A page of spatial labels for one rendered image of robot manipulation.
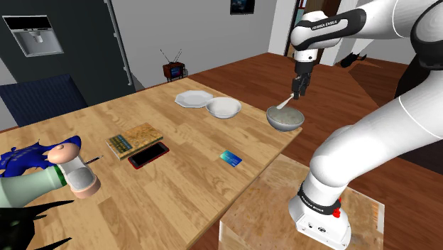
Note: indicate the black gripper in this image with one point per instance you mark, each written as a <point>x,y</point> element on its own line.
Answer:
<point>303,71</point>

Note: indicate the white spoon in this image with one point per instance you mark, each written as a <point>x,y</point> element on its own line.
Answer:
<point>285,102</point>

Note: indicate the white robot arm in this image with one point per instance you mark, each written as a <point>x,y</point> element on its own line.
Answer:
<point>377,138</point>

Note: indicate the grey bowl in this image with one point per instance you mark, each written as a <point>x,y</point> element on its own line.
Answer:
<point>285,121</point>

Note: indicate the black animal-shaped object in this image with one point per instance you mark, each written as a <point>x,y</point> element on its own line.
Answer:
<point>349,61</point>

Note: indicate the white bowl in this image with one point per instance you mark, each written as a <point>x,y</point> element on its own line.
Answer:
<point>223,108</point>

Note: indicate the blue card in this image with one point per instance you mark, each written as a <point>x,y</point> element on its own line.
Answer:
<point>231,158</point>

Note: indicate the white octagonal plate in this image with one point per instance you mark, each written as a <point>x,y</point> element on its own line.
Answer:
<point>192,98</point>

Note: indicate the red television with antenna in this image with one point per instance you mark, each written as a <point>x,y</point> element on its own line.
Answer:
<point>174,71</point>

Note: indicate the red black phone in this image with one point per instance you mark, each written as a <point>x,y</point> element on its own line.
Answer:
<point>149,155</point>

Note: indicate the yellow green book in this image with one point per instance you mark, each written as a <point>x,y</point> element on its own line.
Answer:
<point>133,138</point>

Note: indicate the dark pencil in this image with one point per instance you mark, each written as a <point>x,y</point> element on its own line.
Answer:
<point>93,160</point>

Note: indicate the dark refrigerator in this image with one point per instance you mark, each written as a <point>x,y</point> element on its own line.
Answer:
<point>83,41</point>

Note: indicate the blue chair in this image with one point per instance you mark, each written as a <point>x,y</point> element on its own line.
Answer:
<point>41,98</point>

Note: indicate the blue figure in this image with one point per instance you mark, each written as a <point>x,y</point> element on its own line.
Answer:
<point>24,155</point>

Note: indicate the pale green bottle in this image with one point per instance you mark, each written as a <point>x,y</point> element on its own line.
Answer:
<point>24,187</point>

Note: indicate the black spiky plant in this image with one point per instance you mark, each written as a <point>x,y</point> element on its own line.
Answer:
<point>13,225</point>

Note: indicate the dark wall picture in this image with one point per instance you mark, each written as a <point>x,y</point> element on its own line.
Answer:
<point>242,6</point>

